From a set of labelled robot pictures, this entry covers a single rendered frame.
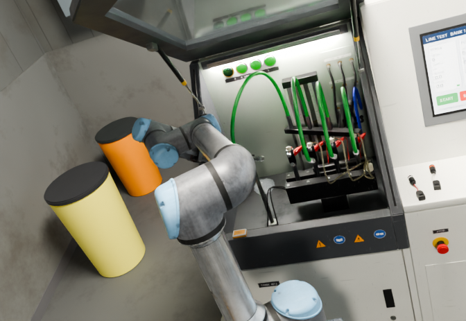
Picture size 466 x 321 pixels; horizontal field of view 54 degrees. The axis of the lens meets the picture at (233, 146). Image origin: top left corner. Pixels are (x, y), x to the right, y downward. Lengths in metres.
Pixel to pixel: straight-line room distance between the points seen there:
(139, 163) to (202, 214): 3.01
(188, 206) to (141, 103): 3.35
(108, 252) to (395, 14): 2.37
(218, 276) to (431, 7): 1.10
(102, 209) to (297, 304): 2.09
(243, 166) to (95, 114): 3.53
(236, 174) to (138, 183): 3.10
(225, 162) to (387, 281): 1.03
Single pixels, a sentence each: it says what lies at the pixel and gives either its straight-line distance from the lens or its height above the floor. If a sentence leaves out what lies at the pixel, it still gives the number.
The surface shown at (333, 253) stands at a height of 0.82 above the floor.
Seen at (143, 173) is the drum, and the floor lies 0.20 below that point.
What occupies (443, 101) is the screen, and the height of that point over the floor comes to 1.18.
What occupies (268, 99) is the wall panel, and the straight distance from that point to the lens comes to 1.97.
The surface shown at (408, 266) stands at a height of 0.70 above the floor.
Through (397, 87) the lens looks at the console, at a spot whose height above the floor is 1.26.
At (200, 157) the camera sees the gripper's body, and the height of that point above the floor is 1.32.
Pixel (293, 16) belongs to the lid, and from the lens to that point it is 1.69.
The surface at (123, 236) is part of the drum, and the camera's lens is 3.26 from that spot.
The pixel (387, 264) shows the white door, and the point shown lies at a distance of 1.78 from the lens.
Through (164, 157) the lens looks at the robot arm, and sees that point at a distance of 1.32.
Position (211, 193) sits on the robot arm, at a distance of 0.95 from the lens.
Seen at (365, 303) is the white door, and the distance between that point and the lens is 1.93.
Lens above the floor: 2.03
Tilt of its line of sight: 28 degrees down
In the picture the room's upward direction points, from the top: 21 degrees counter-clockwise
